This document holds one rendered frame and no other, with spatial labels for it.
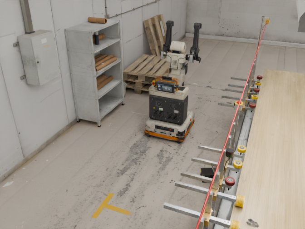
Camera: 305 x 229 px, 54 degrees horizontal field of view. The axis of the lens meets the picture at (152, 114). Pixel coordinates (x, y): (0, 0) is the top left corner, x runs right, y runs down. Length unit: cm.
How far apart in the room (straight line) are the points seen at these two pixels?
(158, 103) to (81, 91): 128
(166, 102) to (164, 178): 112
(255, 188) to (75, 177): 233
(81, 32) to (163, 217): 273
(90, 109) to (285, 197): 334
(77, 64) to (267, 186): 325
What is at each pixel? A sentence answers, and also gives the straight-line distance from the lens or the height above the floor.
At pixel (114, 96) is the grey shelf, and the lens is 570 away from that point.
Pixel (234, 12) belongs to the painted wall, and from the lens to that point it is 1017.
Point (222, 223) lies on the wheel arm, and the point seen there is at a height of 96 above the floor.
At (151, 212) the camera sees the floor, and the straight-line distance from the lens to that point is 348.
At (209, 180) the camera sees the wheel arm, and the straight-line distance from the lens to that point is 260.
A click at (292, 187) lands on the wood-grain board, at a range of 266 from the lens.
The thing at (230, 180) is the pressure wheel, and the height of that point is 91.
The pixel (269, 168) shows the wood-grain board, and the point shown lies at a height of 90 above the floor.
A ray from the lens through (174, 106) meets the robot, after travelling 433.
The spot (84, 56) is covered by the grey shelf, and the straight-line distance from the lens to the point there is 459.
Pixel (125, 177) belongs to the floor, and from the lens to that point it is 391.
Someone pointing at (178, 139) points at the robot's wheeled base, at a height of 10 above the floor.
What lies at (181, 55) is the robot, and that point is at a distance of 440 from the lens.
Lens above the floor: 253
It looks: 28 degrees down
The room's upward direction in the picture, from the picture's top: straight up
